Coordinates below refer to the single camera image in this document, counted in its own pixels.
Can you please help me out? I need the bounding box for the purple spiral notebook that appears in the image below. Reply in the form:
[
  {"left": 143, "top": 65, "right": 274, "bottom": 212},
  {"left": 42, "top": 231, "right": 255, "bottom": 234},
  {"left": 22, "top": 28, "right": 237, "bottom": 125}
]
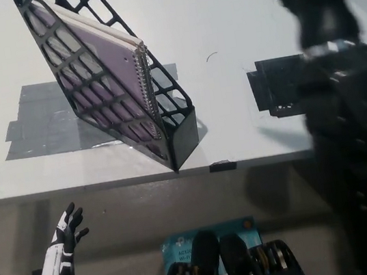
[{"left": 23, "top": 0, "right": 165, "bottom": 176}]

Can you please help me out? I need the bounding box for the large grey tape patch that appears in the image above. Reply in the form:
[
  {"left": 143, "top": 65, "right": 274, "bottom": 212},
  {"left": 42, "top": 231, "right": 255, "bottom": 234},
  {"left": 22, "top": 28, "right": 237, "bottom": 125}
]
[{"left": 0, "top": 62, "right": 188, "bottom": 163}]

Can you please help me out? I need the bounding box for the black lattice magazine stand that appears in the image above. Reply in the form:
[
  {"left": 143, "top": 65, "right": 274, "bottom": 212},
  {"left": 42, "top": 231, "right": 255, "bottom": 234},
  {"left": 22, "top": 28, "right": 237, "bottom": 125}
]
[{"left": 12, "top": 0, "right": 205, "bottom": 193}]

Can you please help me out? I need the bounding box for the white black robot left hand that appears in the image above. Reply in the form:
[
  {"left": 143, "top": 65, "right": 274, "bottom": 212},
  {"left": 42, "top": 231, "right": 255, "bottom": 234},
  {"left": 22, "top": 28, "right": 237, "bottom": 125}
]
[{"left": 25, "top": 200, "right": 97, "bottom": 275}]

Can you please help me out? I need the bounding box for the square black tape patch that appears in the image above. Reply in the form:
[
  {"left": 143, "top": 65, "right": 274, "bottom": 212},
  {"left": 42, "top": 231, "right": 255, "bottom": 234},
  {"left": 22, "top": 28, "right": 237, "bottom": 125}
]
[{"left": 244, "top": 52, "right": 316, "bottom": 123}]

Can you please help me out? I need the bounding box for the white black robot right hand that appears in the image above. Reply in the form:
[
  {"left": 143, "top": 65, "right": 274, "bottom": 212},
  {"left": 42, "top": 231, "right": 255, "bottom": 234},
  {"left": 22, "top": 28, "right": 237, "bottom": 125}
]
[{"left": 221, "top": 0, "right": 364, "bottom": 64}]

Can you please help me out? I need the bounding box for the small black tape piece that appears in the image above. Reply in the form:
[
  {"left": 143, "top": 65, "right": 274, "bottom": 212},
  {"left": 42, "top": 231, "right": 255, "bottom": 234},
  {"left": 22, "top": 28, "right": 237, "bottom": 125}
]
[{"left": 207, "top": 158, "right": 238, "bottom": 174}]

